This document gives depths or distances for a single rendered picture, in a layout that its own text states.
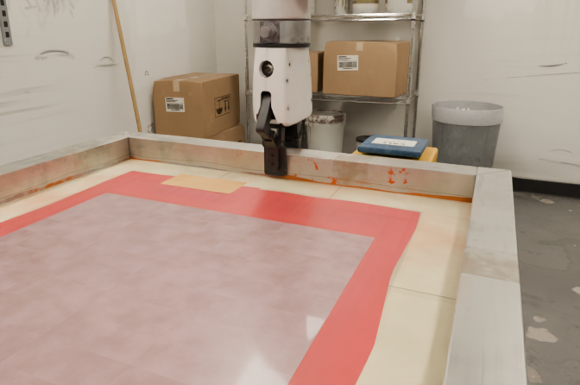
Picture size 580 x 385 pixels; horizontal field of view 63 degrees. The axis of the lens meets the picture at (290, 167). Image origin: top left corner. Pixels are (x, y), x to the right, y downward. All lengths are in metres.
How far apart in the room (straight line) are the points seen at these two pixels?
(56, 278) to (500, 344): 0.33
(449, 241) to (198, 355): 0.27
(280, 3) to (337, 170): 0.22
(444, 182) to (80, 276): 0.40
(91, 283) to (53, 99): 2.60
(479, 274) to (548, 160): 3.46
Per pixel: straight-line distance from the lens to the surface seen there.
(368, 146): 0.78
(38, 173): 0.68
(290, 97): 0.60
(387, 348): 0.33
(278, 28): 0.60
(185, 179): 0.66
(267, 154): 0.64
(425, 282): 0.41
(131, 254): 0.46
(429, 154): 0.82
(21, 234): 0.55
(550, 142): 3.78
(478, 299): 0.33
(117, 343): 0.35
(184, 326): 0.35
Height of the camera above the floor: 1.15
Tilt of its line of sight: 16 degrees down
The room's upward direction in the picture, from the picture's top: straight up
